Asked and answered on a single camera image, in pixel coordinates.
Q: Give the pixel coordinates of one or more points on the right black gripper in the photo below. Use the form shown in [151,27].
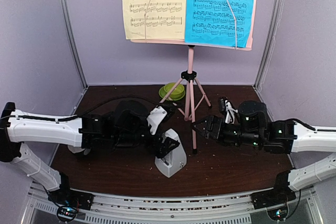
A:
[211,120]

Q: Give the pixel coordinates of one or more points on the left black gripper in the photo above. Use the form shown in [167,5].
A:
[164,150]

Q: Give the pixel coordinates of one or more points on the white metronome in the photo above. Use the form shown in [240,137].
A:
[175,160]

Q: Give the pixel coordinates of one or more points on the pink music stand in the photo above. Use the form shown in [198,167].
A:
[190,107]

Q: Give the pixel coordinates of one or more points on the blue sheet music page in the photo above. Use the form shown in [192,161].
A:
[227,23]

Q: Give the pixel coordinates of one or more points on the yellow sheet music page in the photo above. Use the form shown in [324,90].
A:
[154,19]

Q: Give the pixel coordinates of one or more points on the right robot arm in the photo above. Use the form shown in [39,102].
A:
[249,125]

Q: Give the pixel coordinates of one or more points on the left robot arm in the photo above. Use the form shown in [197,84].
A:
[130,125]

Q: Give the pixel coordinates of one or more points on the green plastic bowl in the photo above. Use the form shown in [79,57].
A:
[177,93]

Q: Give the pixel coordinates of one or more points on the white and navy bowl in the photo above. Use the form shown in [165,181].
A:
[79,151]

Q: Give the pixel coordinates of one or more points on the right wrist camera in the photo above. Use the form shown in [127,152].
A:
[227,110]

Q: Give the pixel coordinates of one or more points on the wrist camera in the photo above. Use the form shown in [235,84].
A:
[154,119]
[227,110]

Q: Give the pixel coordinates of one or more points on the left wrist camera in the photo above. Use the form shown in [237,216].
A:
[154,119]

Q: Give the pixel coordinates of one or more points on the front aluminium rail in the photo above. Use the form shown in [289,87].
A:
[229,208]

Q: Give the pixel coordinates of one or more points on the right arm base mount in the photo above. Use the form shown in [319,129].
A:
[275,203]

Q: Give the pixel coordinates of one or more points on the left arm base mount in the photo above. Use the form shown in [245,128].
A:
[69,203]

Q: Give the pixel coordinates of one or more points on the right aluminium frame post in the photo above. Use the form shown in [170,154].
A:
[269,45]

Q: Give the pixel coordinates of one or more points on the aluminium frame post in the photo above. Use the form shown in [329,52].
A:
[72,43]
[269,45]

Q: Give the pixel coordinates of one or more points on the left aluminium frame post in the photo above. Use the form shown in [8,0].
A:
[72,43]

